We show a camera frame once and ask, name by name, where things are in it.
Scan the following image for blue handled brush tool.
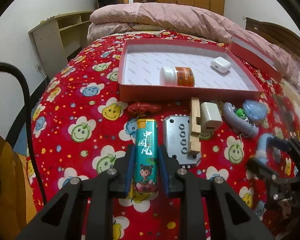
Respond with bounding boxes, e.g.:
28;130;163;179
254;133;291;165

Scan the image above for blue translucent correction tape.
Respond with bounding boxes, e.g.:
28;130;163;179
243;100;268;122

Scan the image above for light wooden stand piece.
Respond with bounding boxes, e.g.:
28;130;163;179
189;97;201;155

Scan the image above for teal cartoon lighter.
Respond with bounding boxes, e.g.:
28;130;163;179
133;119;158;193

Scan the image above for grey metal block with holes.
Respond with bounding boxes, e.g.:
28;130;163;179
162;115;202;169

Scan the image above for white USB charger cube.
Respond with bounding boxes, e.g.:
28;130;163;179
200;102;223;132

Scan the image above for dark wooden headboard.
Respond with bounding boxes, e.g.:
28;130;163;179
245;17;300;59

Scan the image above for red box lid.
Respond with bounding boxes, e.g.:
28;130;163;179
228;34;283;82

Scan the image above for white earbuds case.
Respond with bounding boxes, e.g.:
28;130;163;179
211;56;231;74

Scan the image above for white orange pill bottle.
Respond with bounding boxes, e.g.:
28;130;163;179
160;67;195;87

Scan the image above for red toy figure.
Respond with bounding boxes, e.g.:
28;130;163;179
128;102;162;118

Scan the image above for red cardboard box tray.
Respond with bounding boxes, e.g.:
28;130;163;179
118;38;263;102

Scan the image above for beige open shelf unit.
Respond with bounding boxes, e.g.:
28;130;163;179
29;11;92;79

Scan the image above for pink folded quilt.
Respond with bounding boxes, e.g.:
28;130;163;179
87;3;299;82

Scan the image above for green monster keychain toy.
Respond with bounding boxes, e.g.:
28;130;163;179
222;102;259;138

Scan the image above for black cable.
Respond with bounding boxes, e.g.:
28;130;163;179
0;61;48;205

